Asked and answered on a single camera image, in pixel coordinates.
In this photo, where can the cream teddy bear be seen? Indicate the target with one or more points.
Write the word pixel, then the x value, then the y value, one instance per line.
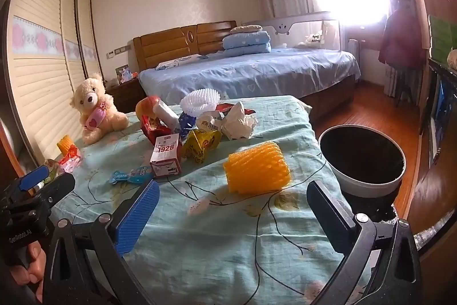
pixel 94 101

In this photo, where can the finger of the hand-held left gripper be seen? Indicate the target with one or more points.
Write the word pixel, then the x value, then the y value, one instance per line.
pixel 34 178
pixel 59 185

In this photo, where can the dark red coat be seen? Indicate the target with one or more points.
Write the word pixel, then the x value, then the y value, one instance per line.
pixel 400 37

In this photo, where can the dark coat rack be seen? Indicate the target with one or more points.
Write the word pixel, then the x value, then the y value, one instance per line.
pixel 407 90

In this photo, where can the red yellow apple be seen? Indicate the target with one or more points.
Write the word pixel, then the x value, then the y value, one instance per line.
pixel 148 105

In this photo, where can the red chip bag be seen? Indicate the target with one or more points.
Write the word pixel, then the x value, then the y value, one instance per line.
pixel 151 131

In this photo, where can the wall switch panel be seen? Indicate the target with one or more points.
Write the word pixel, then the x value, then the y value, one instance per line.
pixel 119 49

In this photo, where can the yellow snack wrapper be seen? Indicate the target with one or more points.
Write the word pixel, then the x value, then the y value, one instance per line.
pixel 200 144

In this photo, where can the large yellow foam net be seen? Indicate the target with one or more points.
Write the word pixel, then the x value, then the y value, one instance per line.
pixel 257 165

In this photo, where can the folded blue quilt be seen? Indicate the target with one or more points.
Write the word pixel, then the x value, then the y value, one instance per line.
pixel 246 42

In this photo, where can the light blue candy wrapper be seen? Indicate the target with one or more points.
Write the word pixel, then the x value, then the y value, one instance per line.
pixel 137 172

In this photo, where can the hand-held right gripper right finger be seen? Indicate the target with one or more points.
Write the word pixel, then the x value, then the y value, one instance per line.
pixel 328 215

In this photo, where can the photo frame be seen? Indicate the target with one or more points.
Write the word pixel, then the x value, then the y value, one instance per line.
pixel 122 73

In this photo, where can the beige pillow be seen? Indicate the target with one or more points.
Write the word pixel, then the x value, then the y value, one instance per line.
pixel 246 29

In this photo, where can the dark wooden nightstand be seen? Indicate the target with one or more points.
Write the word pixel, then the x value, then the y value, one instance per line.
pixel 125 96

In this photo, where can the green floral tablecloth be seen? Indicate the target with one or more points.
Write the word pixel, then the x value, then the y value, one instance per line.
pixel 214 237

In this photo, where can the printed paper wrapper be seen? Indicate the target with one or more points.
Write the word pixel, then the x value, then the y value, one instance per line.
pixel 209 122

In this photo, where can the white plush toy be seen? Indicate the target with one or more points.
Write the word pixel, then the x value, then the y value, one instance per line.
pixel 313 39

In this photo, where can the black glass cabinet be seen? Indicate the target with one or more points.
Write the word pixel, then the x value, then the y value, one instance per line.
pixel 433 105

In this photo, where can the red pink snack packet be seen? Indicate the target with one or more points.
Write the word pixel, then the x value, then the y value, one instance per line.
pixel 71 158

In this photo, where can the green drink pouch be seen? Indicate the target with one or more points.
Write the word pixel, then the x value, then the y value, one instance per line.
pixel 53 167

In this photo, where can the white radiator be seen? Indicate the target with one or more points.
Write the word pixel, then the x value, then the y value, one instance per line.
pixel 355 55

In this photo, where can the person's left hand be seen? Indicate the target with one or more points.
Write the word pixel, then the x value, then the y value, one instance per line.
pixel 34 256

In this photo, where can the cream slatted wardrobe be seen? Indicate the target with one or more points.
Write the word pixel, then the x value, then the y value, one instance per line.
pixel 43 76

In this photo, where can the white red milk carton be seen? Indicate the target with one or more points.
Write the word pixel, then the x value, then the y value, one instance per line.
pixel 166 155

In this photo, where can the crumpled white paper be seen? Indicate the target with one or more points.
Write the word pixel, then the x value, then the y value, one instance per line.
pixel 237 122

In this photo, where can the white black waste bin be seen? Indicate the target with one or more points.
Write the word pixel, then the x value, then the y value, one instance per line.
pixel 360 162

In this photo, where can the orange red snack wrapper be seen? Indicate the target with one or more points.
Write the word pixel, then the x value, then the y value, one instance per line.
pixel 223 107

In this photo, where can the blue patterned wrapper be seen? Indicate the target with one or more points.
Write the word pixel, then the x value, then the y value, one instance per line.
pixel 185 122

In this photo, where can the wooden headboard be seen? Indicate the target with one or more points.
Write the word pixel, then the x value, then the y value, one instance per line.
pixel 167 44

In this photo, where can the printed baby pillow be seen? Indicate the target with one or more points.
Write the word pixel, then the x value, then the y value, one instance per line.
pixel 178 61

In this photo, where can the stack of green boxes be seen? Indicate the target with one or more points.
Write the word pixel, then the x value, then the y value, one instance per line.
pixel 441 37

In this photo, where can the grey bed guard rail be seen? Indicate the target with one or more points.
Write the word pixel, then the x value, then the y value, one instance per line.
pixel 303 28

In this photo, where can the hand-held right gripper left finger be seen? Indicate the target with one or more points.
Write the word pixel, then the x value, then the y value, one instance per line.
pixel 137 215

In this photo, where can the bed with blue sheet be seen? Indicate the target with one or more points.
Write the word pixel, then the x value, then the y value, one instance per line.
pixel 257 72

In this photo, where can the brown teddy bear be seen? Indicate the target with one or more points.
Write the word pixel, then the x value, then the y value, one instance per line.
pixel 452 58

